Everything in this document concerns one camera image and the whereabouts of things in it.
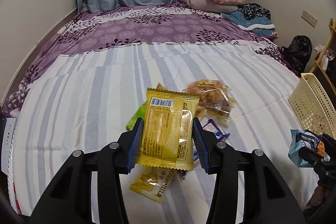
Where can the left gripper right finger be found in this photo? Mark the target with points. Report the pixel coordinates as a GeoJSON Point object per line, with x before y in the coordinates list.
{"type": "Point", "coordinates": [267, 197]}

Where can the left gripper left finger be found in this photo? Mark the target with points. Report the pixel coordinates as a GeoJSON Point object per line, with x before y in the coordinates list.
{"type": "Point", "coordinates": [67, 199]}

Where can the light blue pizza snack pack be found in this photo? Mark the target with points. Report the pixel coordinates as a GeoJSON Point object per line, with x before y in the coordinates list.
{"type": "Point", "coordinates": [304, 145]}

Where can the blue cracker sleeve pack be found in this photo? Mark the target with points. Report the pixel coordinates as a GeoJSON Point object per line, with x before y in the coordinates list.
{"type": "Point", "coordinates": [204, 148]}

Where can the green snack packet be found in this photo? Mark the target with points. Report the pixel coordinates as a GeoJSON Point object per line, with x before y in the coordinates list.
{"type": "Point", "coordinates": [140, 113]}

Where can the yellow snack packet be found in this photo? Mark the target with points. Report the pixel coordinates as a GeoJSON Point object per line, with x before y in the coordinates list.
{"type": "Point", "coordinates": [167, 134]}

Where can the clear bag of fried snacks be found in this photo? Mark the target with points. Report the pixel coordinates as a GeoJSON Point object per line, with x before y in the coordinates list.
{"type": "Point", "coordinates": [213, 98]}

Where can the cream perforated plastic basket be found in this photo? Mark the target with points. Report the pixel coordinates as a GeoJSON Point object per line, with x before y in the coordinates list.
{"type": "Point", "coordinates": [312, 106]}

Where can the yellow biscuit packet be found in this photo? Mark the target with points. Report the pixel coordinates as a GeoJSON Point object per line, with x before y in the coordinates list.
{"type": "Point", "coordinates": [153, 182]}

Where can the wooden bamboo shelf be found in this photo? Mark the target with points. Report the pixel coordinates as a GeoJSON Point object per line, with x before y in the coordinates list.
{"type": "Point", "coordinates": [319, 68]}

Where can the white blue striped sheet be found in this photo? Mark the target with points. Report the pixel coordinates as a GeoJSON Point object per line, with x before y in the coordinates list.
{"type": "Point", "coordinates": [84, 102]}

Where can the black handbag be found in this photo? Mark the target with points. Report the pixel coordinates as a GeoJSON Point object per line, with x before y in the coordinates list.
{"type": "Point", "coordinates": [298, 54]}

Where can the brown paper snack bag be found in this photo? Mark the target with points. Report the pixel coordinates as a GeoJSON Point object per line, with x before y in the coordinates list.
{"type": "Point", "coordinates": [160, 87]}

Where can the teal white folded garment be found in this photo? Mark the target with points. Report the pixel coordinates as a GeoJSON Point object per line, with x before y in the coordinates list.
{"type": "Point", "coordinates": [260, 26]}

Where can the black white patterned cloth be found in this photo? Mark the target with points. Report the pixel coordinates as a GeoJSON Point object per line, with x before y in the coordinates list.
{"type": "Point", "coordinates": [253, 10]}

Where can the purple floral bedsheet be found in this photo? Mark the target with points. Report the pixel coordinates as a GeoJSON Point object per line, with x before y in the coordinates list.
{"type": "Point", "coordinates": [124, 26]}

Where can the wall power socket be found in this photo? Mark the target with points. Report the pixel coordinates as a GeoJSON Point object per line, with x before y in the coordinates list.
{"type": "Point", "coordinates": [309, 18]}

